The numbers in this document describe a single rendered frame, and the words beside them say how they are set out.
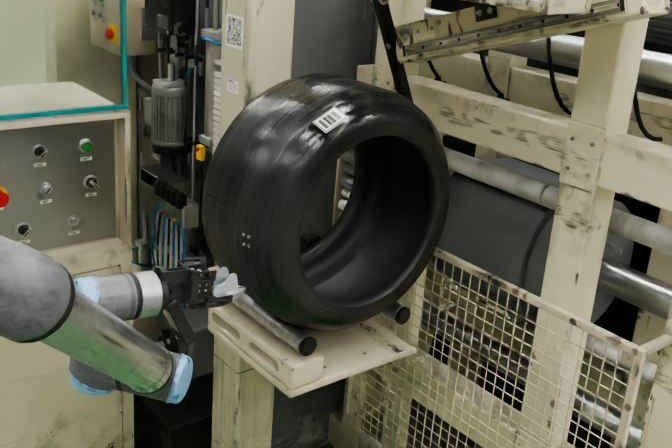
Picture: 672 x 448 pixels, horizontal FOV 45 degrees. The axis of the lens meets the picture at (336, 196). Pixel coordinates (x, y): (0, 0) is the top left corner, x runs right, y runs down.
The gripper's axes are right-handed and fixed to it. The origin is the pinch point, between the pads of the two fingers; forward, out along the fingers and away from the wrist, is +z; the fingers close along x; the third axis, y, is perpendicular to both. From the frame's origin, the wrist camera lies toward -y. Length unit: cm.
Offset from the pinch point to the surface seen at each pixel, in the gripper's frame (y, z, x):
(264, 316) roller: -9.0, 10.9, 4.3
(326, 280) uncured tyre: -5.5, 33.7, 11.3
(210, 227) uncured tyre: 11.7, -3.7, 8.8
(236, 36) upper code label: 50, 11, 32
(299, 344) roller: -9.5, 10.9, -9.6
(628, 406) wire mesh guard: -8, 59, -60
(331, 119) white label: 40.2, 8.9, -10.0
